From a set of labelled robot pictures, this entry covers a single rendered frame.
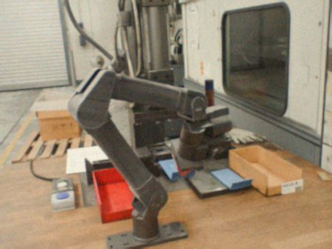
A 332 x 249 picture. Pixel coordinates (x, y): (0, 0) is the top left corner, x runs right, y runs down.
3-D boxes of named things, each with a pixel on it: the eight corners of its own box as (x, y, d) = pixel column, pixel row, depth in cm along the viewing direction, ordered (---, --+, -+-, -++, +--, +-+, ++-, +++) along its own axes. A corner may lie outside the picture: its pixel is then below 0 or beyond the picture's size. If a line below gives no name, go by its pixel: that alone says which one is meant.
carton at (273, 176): (266, 200, 104) (267, 176, 102) (229, 170, 127) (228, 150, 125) (302, 192, 107) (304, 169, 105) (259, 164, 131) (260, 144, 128)
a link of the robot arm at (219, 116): (216, 127, 95) (213, 84, 92) (236, 135, 88) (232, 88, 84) (179, 138, 91) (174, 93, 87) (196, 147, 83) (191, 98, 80)
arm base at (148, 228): (101, 211, 86) (104, 225, 79) (178, 196, 91) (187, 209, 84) (105, 238, 88) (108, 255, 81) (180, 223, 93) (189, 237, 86)
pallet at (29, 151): (34, 140, 490) (32, 130, 486) (105, 133, 505) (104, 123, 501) (12, 173, 375) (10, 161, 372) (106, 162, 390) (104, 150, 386)
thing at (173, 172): (173, 181, 98) (172, 172, 97) (158, 162, 112) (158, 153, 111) (196, 178, 100) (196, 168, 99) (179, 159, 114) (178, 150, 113)
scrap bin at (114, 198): (101, 224, 95) (99, 204, 93) (94, 187, 118) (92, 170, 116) (144, 216, 98) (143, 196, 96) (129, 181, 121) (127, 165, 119)
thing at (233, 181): (233, 191, 104) (233, 182, 104) (210, 173, 119) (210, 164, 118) (253, 187, 107) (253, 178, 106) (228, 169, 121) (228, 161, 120)
